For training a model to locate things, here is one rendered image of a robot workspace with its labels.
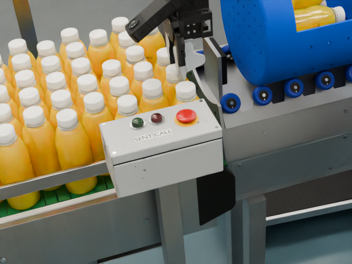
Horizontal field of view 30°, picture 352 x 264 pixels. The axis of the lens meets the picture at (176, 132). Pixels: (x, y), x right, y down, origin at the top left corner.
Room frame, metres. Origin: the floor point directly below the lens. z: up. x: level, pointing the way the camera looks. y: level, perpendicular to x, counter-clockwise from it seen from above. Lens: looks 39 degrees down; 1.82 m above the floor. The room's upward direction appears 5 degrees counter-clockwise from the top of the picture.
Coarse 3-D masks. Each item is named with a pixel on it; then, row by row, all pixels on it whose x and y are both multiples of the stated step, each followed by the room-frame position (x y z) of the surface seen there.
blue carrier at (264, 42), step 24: (240, 0) 1.26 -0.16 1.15; (264, 0) 1.16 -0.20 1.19; (288, 0) 1.17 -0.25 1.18; (336, 0) 1.44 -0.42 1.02; (240, 24) 1.26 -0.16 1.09; (264, 24) 1.14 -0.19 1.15; (288, 24) 1.14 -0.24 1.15; (336, 24) 1.16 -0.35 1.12; (240, 48) 1.26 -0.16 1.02; (264, 48) 1.14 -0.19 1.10; (288, 48) 1.13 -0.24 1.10; (312, 48) 1.14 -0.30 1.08; (336, 48) 1.16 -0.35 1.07; (240, 72) 1.27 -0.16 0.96; (264, 72) 1.14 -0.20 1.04; (288, 72) 1.15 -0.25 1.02; (312, 72) 1.19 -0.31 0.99
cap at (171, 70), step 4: (172, 64) 1.13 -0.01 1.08; (168, 68) 1.12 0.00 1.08; (172, 68) 1.12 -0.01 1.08; (168, 72) 1.11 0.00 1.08; (172, 72) 1.11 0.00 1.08; (176, 72) 1.10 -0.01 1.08; (168, 76) 1.11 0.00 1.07; (172, 76) 1.10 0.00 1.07; (176, 76) 1.10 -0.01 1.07; (172, 80) 1.10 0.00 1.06; (176, 80) 1.10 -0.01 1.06
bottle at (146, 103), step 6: (162, 90) 1.08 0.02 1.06; (144, 96) 1.06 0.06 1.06; (150, 96) 1.06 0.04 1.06; (156, 96) 1.06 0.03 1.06; (162, 96) 1.07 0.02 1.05; (144, 102) 1.06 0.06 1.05; (150, 102) 1.05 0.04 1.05; (156, 102) 1.05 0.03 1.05; (162, 102) 1.05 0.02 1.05; (168, 102) 1.07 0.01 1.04; (144, 108) 1.05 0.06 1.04; (150, 108) 1.05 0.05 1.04; (156, 108) 1.04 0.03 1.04
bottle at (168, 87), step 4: (164, 80) 1.13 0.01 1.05; (168, 80) 1.11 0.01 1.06; (188, 80) 1.12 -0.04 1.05; (164, 84) 1.11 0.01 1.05; (168, 84) 1.11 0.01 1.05; (172, 84) 1.10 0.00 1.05; (176, 84) 1.10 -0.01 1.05; (164, 88) 1.11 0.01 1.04; (168, 88) 1.10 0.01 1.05; (172, 88) 1.10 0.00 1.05; (164, 92) 1.10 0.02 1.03; (168, 92) 1.10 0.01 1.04; (172, 92) 1.09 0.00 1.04; (168, 96) 1.10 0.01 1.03; (172, 96) 1.09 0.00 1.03; (172, 100) 1.09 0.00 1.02
